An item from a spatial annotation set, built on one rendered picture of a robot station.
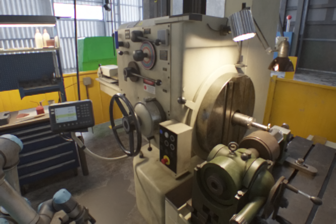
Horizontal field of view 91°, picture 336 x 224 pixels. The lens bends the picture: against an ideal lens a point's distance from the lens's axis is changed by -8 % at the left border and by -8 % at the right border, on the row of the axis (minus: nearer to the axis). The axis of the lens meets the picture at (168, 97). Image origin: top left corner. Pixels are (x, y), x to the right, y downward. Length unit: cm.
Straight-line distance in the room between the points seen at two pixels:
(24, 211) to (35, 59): 206
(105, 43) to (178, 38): 419
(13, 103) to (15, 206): 263
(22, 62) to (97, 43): 251
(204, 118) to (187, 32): 46
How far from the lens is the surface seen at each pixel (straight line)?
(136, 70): 124
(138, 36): 114
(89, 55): 488
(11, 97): 354
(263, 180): 85
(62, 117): 165
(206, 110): 101
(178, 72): 94
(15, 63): 282
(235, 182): 78
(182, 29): 92
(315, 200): 83
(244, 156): 80
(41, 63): 281
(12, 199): 106
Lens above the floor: 177
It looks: 18 degrees down
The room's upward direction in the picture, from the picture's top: straight up
